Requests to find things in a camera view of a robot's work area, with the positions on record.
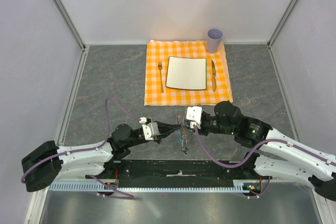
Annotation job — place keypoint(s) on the right aluminium frame post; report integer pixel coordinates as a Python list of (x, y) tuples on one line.
[(282, 22)]

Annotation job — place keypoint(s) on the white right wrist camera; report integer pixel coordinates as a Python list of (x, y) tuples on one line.
[(193, 116)]

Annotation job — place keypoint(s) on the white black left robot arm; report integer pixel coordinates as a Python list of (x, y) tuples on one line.
[(50, 162)]

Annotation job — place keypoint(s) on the orange white checkered cloth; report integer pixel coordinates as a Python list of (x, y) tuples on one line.
[(162, 50)]

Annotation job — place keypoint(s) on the lilac plastic cup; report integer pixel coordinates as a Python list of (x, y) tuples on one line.
[(214, 38)]

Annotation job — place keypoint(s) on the gold knife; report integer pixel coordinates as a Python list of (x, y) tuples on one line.
[(214, 85)]

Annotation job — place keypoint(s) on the left aluminium frame post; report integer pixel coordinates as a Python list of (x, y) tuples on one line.
[(69, 23)]

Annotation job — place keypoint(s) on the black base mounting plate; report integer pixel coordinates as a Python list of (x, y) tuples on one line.
[(174, 174)]

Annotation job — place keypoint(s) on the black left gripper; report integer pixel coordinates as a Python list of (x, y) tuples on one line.
[(164, 126)]

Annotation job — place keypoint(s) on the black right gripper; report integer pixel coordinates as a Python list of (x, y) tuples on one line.
[(201, 131)]

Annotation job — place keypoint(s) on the light blue cable duct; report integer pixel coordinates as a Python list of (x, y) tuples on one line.
[(81, 186)]

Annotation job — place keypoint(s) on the white square plate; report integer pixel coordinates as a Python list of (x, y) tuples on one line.
[(186, 73)]

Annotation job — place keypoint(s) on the aluminium frame post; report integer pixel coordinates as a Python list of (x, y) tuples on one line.
[(69, 23), (282, 22)]

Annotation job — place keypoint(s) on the metal key organizer blue handle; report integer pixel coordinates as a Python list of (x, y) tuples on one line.
[(182, 134)]

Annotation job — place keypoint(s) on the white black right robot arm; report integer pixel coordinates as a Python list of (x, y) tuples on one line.
[(272, 153)]

